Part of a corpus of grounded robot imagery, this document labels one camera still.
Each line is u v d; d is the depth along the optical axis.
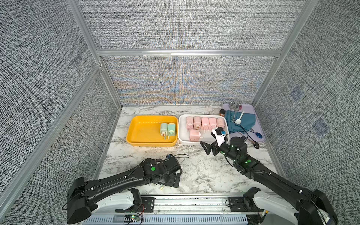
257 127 1.07
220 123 1.00
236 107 1.17
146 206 0.73
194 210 0.73
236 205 0.73
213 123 1.00
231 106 1.17
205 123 1.00
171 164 0.56
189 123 1.00
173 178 0.65
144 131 1.04
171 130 0.96
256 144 0.97
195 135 0.95
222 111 1.03
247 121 1.10
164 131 0.95
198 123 1.00
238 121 1.08
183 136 1.03
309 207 0.40
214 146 0.68
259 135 1.01
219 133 0.65
